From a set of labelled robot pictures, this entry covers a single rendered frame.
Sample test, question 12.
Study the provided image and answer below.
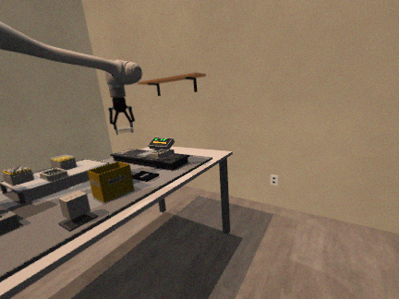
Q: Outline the red trough reservoir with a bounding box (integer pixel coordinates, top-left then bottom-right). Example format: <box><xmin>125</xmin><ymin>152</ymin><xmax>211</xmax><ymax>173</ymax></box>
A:
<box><xmin>150</xmin><ymin>149</ymin><xmax>170</xmax><ymax>159</ymax></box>

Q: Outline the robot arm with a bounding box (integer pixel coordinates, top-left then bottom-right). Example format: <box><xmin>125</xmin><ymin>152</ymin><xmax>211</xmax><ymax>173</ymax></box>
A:
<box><xmin>0</xmin><ymin>22</ymin><xmax>142</xmax><ymax>98</ymax></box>

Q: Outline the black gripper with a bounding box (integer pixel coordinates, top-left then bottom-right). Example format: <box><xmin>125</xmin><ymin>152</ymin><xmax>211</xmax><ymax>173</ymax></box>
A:
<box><xmin>108</xmin><ymin>98</ymin><xmax>135</xmax><ymax>135</ymax></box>

